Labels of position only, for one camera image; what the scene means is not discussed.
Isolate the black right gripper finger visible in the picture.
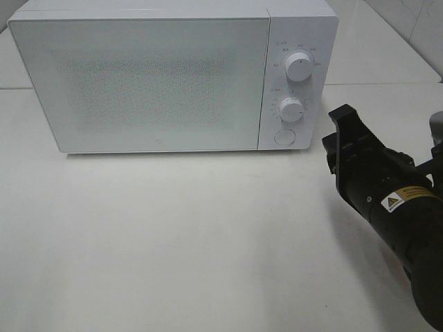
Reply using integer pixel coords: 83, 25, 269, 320
322, 133, 341, 180
328, 104, 384, 149

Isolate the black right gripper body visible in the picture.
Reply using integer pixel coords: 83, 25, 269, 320
333, 136, 442, 249

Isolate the white round door button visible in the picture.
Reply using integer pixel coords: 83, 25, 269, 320
274, 129, 296, 146

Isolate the white microwave door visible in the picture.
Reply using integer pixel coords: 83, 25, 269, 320
10, 19, 269, 153

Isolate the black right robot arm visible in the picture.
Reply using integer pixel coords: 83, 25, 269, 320
322, 104, 442, 331

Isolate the white lower microwave knob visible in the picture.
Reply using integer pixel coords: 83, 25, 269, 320
278, 98, 305, 122

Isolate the white microwave knob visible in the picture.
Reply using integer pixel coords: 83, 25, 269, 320
278, 98, 305, 122
284, 50, 314, 82

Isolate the white upper microwave knob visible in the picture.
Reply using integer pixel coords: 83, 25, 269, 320
284, 50, 314, 82

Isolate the white microwave oven body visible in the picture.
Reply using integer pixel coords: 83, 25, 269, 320
8, 1, 338, 154

